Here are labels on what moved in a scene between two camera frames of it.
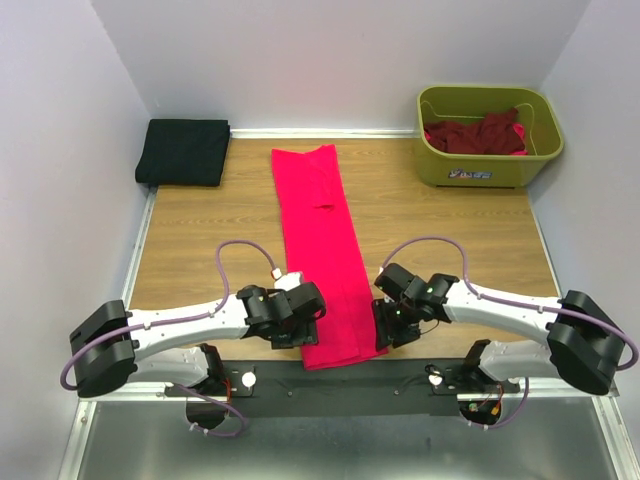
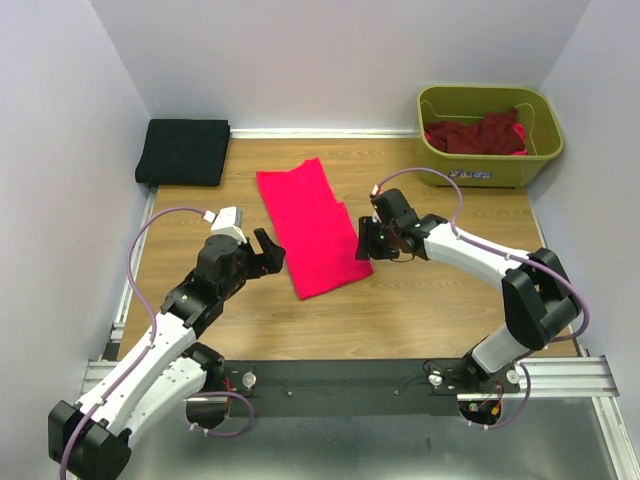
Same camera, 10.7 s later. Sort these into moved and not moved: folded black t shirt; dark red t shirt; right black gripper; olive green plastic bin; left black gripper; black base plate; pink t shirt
Moved: right black gripper; left black gripper; pink t shirt
Not moved: dark red t shirt; folded black t shirt; black base plate; olive green plastic bin
